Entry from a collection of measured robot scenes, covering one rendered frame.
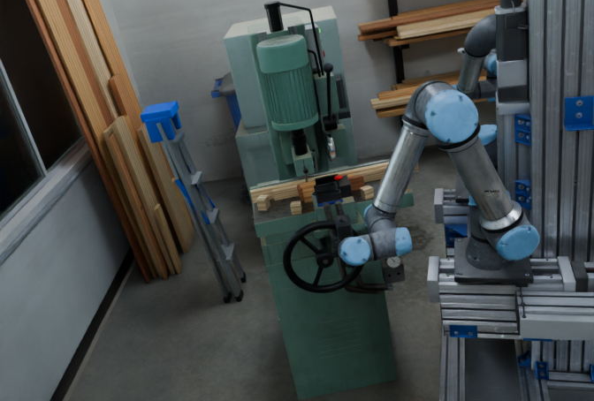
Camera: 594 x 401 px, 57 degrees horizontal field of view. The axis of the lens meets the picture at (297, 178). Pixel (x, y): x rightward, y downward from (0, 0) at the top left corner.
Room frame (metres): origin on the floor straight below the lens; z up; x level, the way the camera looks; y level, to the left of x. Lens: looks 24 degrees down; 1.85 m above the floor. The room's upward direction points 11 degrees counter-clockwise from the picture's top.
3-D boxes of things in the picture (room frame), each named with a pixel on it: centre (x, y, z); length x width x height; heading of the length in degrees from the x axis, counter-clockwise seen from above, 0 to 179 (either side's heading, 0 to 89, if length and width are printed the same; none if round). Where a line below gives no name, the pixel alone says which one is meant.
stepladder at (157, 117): (2.69, 0.56, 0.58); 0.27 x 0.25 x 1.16; 84
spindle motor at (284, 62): (1.93, -0.04, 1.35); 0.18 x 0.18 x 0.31
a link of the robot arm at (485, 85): (2.12, -0.86, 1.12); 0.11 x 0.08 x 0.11; 84
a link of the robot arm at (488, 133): (1.87, -0.73, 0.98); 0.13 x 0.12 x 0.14; 84
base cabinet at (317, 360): (2.05, -0.03, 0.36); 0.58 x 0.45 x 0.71; 1
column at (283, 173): (2.22, -0.03, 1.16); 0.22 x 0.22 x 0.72; 1
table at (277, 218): (1.82, -0.11, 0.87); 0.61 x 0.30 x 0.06; 91
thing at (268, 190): (1.95, -0.11, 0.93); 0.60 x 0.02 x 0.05; 91
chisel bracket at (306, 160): (1.95, -0.04, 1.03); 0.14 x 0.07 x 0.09; 1
